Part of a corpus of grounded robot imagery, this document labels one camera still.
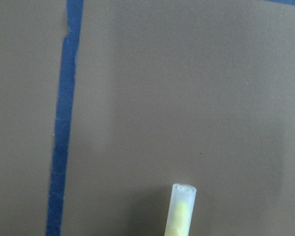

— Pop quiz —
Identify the yellow highlighter pen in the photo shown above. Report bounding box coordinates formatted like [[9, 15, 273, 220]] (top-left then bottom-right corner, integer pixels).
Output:
[[164, 183, 197, 236]]

